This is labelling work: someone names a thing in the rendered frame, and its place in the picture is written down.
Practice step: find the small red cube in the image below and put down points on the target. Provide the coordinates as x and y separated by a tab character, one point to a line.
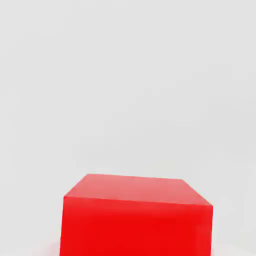
136	224

